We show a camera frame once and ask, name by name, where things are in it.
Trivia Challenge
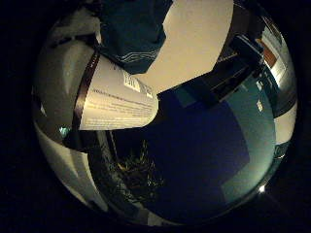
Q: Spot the white paper cup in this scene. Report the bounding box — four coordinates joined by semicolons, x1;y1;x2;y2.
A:
32;39;160;152

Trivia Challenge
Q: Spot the teal cloth with white stripes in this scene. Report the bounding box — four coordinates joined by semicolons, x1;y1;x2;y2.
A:
96;0;175;76

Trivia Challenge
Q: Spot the dark blue floor mat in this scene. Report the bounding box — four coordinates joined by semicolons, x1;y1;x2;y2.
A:
142;91;252;224

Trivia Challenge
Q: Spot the tangled cable bundle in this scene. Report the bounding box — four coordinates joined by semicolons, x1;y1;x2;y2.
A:
111;140;166;200

